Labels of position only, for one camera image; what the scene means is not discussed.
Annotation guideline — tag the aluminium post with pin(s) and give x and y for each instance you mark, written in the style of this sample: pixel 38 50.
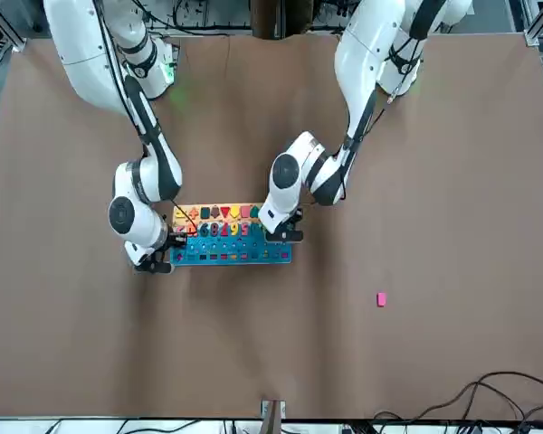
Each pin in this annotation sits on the aluminium post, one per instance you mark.
pixel 266 409

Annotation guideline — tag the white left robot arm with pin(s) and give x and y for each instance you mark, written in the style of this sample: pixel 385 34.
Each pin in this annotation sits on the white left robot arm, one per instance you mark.
pixel 366 54

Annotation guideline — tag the pink number five piece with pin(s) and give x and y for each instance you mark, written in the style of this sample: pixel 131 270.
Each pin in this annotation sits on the pink number five piece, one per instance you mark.
pixel 244 229

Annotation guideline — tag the blue wooden toy board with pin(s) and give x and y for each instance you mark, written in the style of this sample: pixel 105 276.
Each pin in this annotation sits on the blue wooden toy board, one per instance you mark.
pixel 235 257

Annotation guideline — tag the teal number nine piece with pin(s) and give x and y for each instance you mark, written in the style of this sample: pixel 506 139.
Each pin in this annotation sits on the teal number nine piece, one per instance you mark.
pixel 203 229

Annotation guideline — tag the yellow pentagon piece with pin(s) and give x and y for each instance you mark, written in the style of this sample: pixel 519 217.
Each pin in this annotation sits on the yellow pentagon piece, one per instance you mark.
pixel 235 211

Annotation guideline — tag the red triangle piece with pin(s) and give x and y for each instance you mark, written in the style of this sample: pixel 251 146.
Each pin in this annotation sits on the red triangle piece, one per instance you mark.
pixel 226 212

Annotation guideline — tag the pink rectangular block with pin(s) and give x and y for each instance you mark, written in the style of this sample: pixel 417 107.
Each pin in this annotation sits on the pink rectangular block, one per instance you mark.
pixel 381 299

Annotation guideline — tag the purple star piece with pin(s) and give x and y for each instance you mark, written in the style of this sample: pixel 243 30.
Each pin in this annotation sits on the purple star piece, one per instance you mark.
pixel 215 211

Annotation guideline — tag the teal square piece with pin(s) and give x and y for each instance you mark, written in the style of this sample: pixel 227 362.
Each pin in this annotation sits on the teal square piece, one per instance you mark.
pixel 204 212

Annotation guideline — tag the aluminium frame rail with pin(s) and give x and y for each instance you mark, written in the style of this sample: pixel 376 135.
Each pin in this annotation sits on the aluminium frame rail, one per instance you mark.
pixel 16 38
pixel 536 27

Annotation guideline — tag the yellow equals sign piece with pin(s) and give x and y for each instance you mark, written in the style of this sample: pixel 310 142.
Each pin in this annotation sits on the yellow equals sign piece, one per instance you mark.
pixel 179 212

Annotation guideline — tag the orange cross piece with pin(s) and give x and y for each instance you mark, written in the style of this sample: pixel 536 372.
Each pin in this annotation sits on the orange cross piece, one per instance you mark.
pixel 193 212

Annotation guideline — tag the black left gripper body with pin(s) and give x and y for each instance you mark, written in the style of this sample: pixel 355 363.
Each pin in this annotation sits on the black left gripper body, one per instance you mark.
pixel 285 236

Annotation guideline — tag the orange number ten piece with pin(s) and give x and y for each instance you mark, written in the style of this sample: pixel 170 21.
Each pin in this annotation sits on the orange number ten piece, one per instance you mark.
pixel 192 230

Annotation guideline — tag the purple number eight piece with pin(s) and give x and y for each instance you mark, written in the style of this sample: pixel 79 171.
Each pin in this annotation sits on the purple number eight piece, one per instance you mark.
pixel 214 229

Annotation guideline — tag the teal number four piece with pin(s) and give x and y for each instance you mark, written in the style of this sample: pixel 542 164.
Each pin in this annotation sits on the teal number four piece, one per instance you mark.
pixel 254 229

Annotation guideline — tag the pink trapezoid piece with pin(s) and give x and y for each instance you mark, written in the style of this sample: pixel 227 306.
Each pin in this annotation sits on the pink trapezoid piece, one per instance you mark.
pixel 245 212

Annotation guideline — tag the yellow number six piece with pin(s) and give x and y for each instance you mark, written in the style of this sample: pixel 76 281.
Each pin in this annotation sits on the yellow number six piece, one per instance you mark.
pixel 234 229

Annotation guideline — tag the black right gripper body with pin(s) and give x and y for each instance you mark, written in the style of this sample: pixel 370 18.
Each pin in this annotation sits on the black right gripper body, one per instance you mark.
pixel 154 267

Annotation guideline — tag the red number seven piece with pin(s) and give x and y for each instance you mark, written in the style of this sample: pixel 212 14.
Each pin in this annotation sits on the red number seven piece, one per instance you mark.
pixel 225 229

